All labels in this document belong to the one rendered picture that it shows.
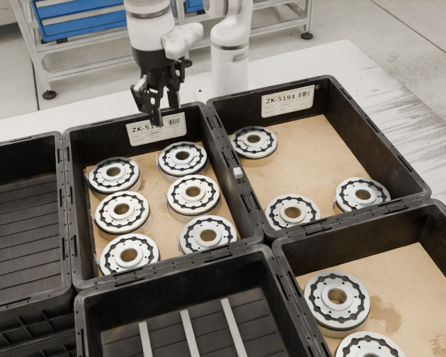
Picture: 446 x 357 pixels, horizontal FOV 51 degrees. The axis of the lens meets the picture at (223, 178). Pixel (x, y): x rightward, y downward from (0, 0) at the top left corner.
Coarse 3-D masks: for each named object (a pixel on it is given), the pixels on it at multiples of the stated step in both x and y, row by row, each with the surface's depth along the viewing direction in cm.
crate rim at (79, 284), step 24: (120, 120) 96; (216, 144) 89; (72, 168) 86; (72, 192) 82; (240, 192) 80; (72, 216) 78; (72, 240) 74; (240, 240) 73; (72, 264) 71; (168, 264) 70
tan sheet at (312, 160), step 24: (312, 120) 109; (288, 144) 103; (312, 144) 103; (336, 144) 103; (264, 168) 98; (288, 168) 98; (312, 168) 98; (336, 168) 97; (360, 168) 97; (264, 192) 93; (288, 192) 93; (312, 192) 93
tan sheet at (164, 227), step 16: (144, 160) 102; (208, 160) 101; (144, 176) 98; (160, 176) 98; (208, 176) 97; (144, 192) 95; (160, 192) 95; (96, 208) 92; (160, 208) 92; (224, 208) 91; (160, 224) 89; (176, 224) 89; (96, 240) 87; (160, 240) 86; (96, 256) 84
